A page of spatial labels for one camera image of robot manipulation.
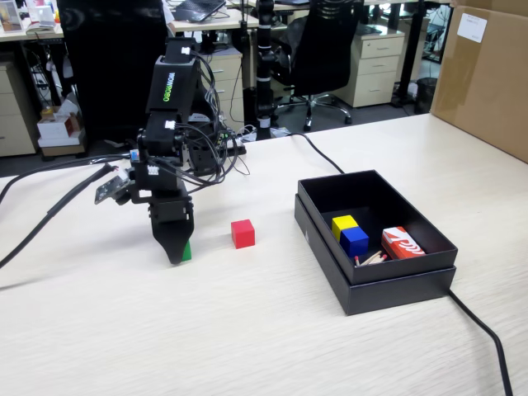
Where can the beige top office desk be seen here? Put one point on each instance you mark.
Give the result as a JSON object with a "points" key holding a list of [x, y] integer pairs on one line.
{"points": [[16, 35], [222, 20]]}

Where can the beige three drawer cabinet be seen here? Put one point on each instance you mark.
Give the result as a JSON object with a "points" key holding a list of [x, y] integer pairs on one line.
{"points": [[229, 74], [377, 70], [12, 123]]}

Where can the wooden match red head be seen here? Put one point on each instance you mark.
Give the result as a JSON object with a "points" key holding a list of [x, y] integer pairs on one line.
{"points": [[384, 257], [380, 257], [356, 260]]}

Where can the red cube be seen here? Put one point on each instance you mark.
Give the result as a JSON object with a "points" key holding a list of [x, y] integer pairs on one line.
{"points": [[243, 235]]}

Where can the orange white matchbox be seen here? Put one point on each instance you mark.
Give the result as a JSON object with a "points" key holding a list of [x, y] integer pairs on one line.
{"points": [[402, 245]]}

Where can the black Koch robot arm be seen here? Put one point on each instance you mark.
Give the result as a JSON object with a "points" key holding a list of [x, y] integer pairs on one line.
{"points": [[169, 90]]}

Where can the black cardboard box tray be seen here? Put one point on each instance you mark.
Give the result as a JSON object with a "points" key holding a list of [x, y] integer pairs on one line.
{"points": [[371, 194]]}

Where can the black power strip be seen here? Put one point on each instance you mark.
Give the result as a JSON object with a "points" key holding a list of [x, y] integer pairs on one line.
{"points": [[237, 144]]}

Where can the black laptop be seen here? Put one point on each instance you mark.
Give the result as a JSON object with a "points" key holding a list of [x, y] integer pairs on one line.
{"points": [[198, 10]]}

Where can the blue robot controller board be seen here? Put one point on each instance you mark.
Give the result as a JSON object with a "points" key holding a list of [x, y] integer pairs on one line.
{"points": [[134, 156]]}

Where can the black open box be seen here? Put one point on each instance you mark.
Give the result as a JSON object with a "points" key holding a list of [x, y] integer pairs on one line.
{"points": [[392, 295]]}

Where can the white photo frame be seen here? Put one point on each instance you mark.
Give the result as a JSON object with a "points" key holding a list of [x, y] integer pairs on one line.
{"points": [[11, 16]]}

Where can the black solid back office chair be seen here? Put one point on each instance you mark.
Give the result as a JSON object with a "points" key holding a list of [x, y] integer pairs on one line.
{"points": [[115, 62]]}

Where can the blue cube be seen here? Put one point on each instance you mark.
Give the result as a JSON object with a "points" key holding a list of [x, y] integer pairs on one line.
{"points": [[354, 243]]}

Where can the black mesh office chair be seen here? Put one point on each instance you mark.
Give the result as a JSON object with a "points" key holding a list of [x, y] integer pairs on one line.
{"points": [[326, 49]]}

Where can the large brown cardboard box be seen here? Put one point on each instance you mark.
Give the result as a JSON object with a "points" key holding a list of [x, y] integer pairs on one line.
{"points": [[486, 82]]}

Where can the yellow cube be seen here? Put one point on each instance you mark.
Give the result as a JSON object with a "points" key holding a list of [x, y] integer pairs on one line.
{"points": [[344, 224]]}

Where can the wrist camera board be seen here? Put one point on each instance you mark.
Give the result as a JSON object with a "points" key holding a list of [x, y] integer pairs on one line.
{"points": [[111, 189]]}

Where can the black trash bin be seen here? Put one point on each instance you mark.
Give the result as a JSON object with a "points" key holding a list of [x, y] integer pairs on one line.
{"points": [[425, 95]]}

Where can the green cube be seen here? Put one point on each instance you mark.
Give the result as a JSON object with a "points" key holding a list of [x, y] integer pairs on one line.
{"points": [[187, 251]]}

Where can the white cardboard box stack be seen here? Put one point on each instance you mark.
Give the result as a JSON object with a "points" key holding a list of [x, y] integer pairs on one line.
{"points": [[57, 128]]}

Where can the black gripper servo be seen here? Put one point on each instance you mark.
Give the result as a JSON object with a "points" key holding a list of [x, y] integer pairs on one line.
{"points": [[171, 208]]}

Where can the black pole white bands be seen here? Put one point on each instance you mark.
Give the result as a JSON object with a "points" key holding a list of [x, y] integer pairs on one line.
{"points": [[264, 62]]}

